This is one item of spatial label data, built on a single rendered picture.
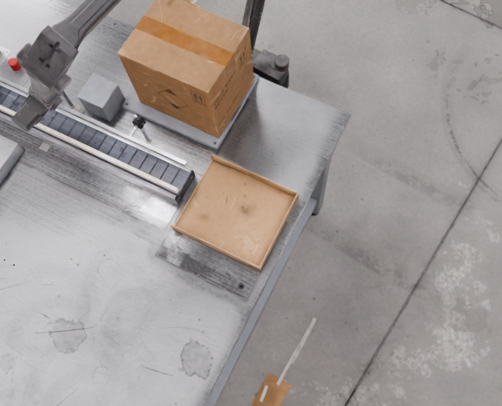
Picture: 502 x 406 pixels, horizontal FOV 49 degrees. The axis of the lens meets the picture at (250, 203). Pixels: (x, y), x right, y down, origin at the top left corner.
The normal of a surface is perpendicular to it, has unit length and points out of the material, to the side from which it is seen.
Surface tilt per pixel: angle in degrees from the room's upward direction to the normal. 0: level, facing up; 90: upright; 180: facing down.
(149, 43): 0
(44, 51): 61
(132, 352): 0
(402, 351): 0
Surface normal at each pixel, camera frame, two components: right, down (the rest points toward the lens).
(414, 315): -0.06, -0.36
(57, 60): -0.23, 0.62
